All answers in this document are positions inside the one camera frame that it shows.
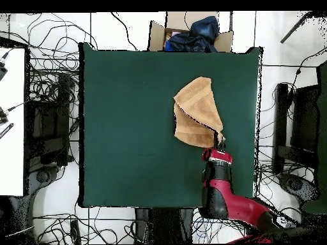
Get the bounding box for tan terry towel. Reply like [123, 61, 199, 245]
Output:
[172, 76, 226, 149]

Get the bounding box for green covered table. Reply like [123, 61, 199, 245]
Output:
[301, 61, 327, 215]

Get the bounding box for dark chair base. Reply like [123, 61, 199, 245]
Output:
[278, 173, 319, 202]

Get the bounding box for black metal frame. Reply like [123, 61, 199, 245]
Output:
[25, 72, 75, 167]
[271, 82, 320, 174]

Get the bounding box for dark green table cloth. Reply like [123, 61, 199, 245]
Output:
[79, 41, 262, 209]

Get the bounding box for white desk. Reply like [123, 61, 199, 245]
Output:
[0, 47, 26, 197]

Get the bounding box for black rod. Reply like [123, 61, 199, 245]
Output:
[280, 11, 314, 44]

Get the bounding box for cardboard box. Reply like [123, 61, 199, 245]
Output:
[148, 11, 234, 53]

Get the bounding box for grey chair base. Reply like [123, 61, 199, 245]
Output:
[27, 164, 62, 200]

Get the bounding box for single black cable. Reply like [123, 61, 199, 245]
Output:
[110, 11, 139, 50]

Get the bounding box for blue cable bundle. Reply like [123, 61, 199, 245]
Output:
[191, 207, 231, 242]

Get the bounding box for black flat strip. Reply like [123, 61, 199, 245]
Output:
[0, 122, 14, 140]

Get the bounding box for dark blue clothes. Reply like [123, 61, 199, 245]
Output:
[164, 15, 220, 53]

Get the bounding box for black camera device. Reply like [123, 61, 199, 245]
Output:
[0, 107, 9, 125]
[0, 52, 10, 81]

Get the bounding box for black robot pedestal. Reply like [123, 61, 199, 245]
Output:
[134, 207, 195, 244]

